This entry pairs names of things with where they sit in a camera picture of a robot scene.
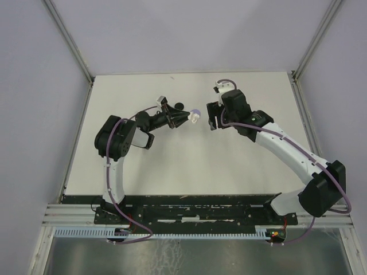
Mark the right controller board with LEDs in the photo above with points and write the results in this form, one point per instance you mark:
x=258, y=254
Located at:
x=277, y=235

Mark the left aluminium frame post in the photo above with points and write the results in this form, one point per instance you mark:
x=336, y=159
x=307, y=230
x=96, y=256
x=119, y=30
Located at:
x=67, y=37

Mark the purple earbud charging case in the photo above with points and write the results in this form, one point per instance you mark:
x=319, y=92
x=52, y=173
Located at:
x=196, y=111

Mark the aluminium frame post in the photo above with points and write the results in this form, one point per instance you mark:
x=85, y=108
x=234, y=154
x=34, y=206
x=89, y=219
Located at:
x=324, y=25
x=67, y=37

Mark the right aluminium frame post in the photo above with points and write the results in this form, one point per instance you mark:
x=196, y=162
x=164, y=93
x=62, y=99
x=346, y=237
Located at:
x=324, y=25

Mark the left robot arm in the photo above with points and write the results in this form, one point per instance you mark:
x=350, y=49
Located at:
x=117, y=135

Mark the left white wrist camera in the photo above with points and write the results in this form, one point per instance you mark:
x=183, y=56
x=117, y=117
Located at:
x=161, y=101

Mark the aluminium front rail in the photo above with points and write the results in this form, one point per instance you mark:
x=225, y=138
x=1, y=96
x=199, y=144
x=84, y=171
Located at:
x=82, y=215

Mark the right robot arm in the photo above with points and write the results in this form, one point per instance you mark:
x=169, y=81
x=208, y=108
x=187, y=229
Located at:
x=324, y=181

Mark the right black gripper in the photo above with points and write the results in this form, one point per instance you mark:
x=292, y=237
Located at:
x=214, y=109

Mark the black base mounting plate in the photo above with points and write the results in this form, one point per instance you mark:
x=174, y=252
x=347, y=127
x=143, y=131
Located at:
x=166, y=213

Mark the white slotted cable duct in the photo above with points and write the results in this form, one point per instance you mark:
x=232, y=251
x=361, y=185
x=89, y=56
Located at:
x=115, y=233

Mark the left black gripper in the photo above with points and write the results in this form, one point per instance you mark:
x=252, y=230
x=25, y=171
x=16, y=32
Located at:
x=183, y=115

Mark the white round charging case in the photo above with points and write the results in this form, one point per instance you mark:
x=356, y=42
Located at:
x=194, y=117

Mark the black round charging case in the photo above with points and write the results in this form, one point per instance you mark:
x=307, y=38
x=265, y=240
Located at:
x=179, y=106

